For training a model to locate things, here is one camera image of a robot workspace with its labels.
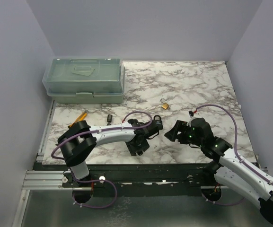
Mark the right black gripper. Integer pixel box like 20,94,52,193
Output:
165,119,204,147

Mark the black padlock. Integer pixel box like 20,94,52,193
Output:
154,115,163,130

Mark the brass padlock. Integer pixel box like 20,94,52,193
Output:
160,98,169,110

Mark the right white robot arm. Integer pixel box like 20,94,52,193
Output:
165,118,273,225

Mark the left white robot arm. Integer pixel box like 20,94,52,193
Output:
58,119,163,187

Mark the black socket tool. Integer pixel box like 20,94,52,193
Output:
107,114,113,125

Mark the yellow utility knife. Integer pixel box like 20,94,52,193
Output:
68,110,88,128

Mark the green translucent plastic toolbox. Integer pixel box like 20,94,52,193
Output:
42,57,125,104

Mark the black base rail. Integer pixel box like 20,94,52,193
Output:
31,163,220,198

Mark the aluminium extrusion rail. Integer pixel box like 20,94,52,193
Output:
22,171,74,190

